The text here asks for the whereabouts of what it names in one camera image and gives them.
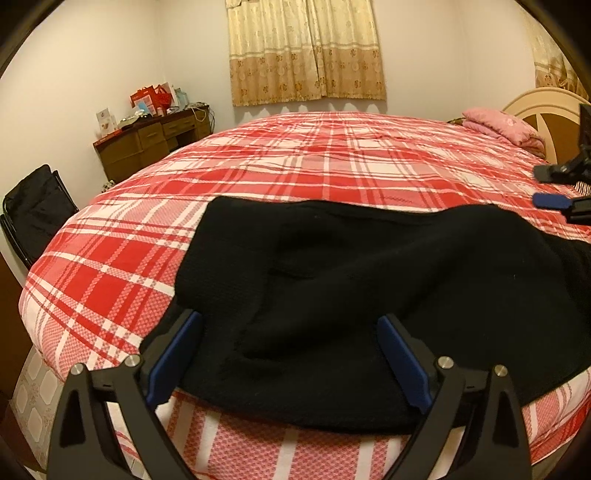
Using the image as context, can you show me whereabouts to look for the red gift bag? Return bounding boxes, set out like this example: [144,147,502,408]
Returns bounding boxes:
[130,85,173,116]

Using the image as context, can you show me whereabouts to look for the cream wooden headboard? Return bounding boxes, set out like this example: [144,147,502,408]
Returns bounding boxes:
[504,87,590,164]

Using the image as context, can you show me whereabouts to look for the black pants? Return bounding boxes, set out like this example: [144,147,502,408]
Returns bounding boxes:
[148,197,590,435]

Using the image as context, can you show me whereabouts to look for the white greeting card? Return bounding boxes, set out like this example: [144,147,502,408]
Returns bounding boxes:
[96,108,117,138]

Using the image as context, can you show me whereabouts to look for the black folding chair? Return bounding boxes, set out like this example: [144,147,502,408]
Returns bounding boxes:
[1,164,79,270]

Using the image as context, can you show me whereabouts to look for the beige patterned curtain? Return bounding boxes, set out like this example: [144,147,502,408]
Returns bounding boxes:
[225,0,387,107]

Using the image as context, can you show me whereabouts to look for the brown wooden desk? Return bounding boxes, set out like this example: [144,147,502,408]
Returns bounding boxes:
[93,104,212,183]

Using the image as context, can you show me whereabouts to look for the red plaid bed sheet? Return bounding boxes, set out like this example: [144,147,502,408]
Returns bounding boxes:
[19,112,590,479]

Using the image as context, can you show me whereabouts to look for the pink pillow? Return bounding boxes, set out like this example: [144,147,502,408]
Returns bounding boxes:
[462,108,546,159]

